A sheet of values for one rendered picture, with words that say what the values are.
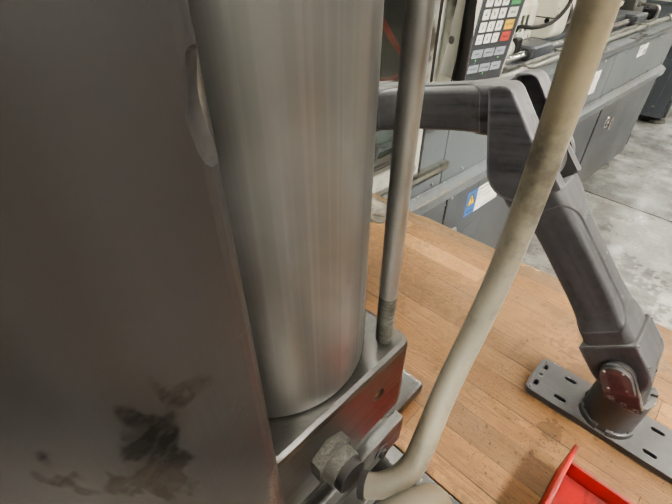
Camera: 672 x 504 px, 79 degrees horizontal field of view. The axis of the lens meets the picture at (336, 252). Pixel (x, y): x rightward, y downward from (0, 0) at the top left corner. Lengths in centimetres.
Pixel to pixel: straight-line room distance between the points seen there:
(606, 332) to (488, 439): 20
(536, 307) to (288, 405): 68
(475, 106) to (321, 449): 41
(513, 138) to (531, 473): 40
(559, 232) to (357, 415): 38
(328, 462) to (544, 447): 48
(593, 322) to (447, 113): 30
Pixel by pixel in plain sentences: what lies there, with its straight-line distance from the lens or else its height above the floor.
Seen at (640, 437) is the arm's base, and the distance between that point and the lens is 70.
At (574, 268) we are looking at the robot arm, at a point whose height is 112.
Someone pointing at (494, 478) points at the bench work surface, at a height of 90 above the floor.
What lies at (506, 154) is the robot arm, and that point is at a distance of 48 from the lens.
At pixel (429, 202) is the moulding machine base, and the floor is 69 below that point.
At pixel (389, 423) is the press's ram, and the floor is 118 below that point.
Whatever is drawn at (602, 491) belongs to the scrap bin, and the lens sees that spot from 62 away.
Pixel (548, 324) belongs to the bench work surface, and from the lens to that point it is 79.
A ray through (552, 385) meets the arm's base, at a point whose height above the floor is 91.
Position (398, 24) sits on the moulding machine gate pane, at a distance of 109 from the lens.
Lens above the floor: 142
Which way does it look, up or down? 38 degrees down
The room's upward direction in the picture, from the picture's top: straight up
